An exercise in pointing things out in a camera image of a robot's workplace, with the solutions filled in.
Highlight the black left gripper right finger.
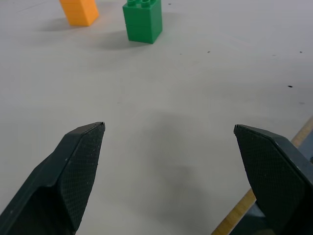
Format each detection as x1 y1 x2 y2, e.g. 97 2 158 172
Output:
233 124 313 235

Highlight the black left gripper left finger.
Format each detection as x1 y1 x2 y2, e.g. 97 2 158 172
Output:
0 121 106 235

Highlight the orange toy brick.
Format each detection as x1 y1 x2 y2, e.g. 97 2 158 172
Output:
59 0 100 27

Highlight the green toy brick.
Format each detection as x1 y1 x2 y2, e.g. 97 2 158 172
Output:
122 0 163 45

